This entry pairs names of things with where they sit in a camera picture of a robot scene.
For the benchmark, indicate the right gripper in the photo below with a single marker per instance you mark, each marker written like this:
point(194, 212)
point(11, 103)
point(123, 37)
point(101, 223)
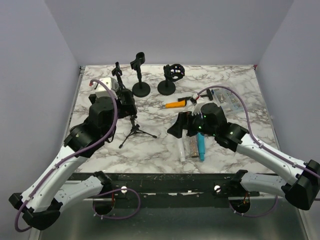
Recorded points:
point(184, 121)

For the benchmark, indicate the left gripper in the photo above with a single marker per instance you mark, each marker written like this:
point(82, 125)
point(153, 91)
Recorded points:
point(128, 109)

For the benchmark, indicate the white microphone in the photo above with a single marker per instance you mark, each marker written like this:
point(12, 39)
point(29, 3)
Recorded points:
point(181, 150)
point(114, 85)

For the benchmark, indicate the glitter silver-head microphone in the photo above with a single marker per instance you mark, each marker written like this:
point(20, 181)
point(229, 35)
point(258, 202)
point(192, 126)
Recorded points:
point(193, 146)

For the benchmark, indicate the black tripod shock-mount stand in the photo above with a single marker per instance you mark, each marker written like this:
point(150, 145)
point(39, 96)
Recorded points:
point(135, 130)

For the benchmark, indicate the round-base clip stand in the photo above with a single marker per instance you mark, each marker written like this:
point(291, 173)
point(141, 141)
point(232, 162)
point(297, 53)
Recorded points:
point(140, 89)

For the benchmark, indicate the blue toy microphone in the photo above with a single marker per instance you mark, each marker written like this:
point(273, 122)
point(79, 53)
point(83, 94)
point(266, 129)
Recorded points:
point(201, 146)

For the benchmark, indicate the round-base shock-mount stand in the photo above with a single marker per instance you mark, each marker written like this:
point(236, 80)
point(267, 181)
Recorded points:
point(172, 73)

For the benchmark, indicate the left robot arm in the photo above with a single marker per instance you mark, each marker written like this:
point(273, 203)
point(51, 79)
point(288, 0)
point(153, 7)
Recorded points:
point(43, 202)

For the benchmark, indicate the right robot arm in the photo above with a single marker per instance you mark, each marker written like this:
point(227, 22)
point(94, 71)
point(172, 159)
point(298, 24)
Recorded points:
point(295, 180)

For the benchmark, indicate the clear plastic screw box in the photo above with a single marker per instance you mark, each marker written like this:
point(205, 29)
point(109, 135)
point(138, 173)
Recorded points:
point(227, 100)

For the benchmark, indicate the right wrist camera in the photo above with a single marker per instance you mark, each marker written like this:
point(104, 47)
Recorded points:
point(198, 102)

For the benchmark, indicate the black front mounting rail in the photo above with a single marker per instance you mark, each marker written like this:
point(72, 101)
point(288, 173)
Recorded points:
point(187, 190)

